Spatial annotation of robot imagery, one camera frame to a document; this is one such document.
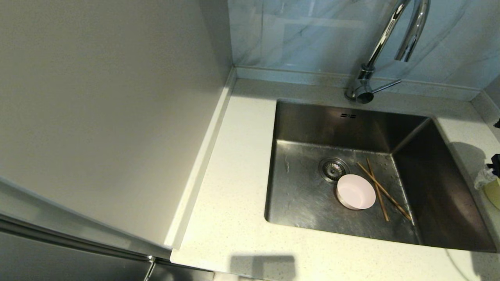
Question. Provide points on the beige tall cabinet side panel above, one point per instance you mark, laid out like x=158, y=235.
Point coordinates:
x=97, y=117

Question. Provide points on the brown wooden chopstick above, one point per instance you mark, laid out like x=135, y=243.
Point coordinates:
x=390, y=197
x=381, y=199

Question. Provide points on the silver cabinet trim strip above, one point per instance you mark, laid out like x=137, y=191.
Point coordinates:
x=78, y=238

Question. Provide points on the chrome gooseneck kitchen faucet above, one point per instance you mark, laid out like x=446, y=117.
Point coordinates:
x=381, y=39

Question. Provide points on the stainless steel sink basin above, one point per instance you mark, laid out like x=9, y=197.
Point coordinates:
x=297, y=203

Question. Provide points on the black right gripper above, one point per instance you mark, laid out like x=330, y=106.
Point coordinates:
x=495, y=164

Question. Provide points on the yellow-green plastic bowl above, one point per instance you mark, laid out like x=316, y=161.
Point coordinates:
x=494, y=198

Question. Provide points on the grey tall cabinet door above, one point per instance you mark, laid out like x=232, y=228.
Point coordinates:
x=39, y=207

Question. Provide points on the pink plastic bowl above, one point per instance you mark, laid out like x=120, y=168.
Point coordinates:
x=355, y=192

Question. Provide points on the round metal drain strainer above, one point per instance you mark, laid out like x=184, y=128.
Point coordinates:
x=329, y=168

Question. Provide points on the white countertop upstand strip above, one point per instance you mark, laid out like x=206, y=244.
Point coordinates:
x=203, y=156

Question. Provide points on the glossy grey lower cabinet door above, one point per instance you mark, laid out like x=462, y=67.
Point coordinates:
x=58, y=261

